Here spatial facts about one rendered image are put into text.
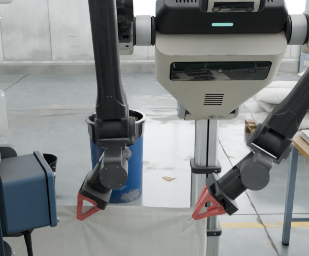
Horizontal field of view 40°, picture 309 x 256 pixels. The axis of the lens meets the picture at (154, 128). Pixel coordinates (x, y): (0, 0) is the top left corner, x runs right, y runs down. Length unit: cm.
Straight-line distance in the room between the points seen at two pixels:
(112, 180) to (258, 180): 29
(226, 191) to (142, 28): 54
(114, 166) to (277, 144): 35
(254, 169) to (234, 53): 46
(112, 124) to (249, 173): 30
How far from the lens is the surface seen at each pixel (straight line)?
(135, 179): 331
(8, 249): 72
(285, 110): 89
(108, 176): 85
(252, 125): 490
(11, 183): 61
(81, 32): 898
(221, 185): 95
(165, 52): 121
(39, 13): 912
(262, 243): 294
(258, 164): 86
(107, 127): 88
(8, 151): 71
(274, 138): 93
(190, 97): 136
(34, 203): 63
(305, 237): 308
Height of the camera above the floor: 154
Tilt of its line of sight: 17 degrees down
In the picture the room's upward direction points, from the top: straight up
